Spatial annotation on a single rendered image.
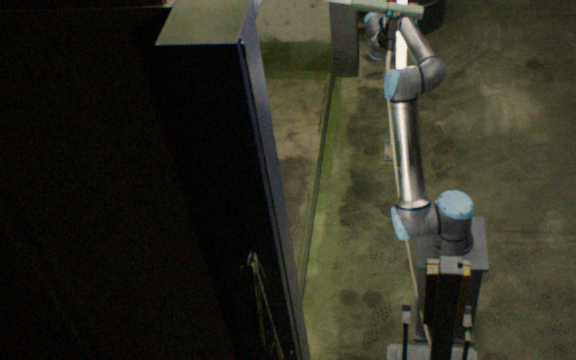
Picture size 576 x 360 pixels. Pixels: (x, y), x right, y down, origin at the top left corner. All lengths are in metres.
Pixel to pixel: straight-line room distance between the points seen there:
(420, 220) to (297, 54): 2.40
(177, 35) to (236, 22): 0.13
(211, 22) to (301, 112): 3.26
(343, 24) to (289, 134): 0.87
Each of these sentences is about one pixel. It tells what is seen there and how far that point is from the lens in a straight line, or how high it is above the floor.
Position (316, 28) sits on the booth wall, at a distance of 4.81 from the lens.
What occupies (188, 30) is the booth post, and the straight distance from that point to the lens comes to 1.46.
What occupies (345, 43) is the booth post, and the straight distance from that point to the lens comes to 4.86.
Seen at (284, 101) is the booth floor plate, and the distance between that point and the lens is 4.81.
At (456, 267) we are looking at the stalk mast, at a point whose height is 1.64.
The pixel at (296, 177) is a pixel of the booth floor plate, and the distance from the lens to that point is 4.23.
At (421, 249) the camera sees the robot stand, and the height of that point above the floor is 0.64.
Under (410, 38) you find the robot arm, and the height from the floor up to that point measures 1.35.
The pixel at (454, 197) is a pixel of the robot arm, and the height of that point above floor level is 0.91.
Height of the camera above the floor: 3.05
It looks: 46 degrees down
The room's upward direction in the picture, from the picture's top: 9 degrees counter-clockwise
